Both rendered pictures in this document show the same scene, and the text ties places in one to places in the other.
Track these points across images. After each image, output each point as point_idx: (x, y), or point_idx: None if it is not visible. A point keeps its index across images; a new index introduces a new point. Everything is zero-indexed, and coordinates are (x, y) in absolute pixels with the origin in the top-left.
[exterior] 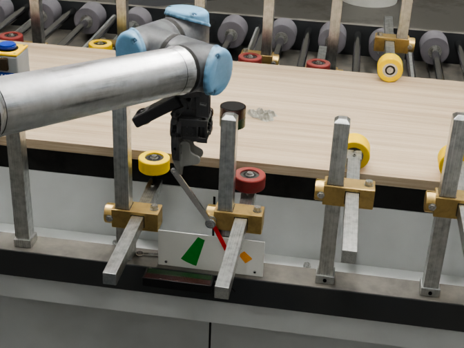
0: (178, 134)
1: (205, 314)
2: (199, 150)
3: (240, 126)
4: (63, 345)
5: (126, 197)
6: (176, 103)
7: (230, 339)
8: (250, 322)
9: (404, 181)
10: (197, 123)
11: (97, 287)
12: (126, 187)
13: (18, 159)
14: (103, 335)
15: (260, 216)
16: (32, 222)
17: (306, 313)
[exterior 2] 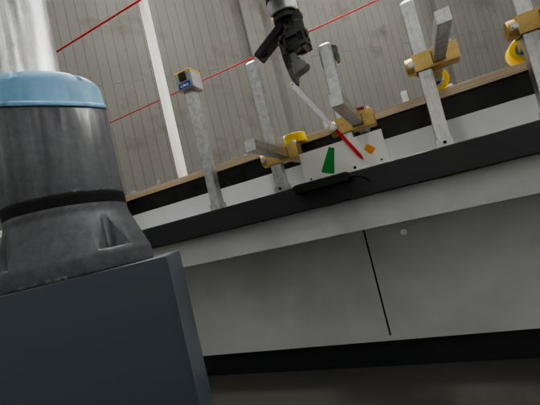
0: (285, 46)
1: (356, 223)
2: (307, 65)
3: (336, 56)
4: (272, 325)
5: (272, 139)
6: (279, 26)
7: (394, 280)
8: (395, 216)
9: (485, 78)
10: (295, 30)
11: (271, 229)
12: (270, 131)
13: (202, 141)
14: (297, 307)
15: (370, 107)
16: (221, 194)
17: (442, 188)
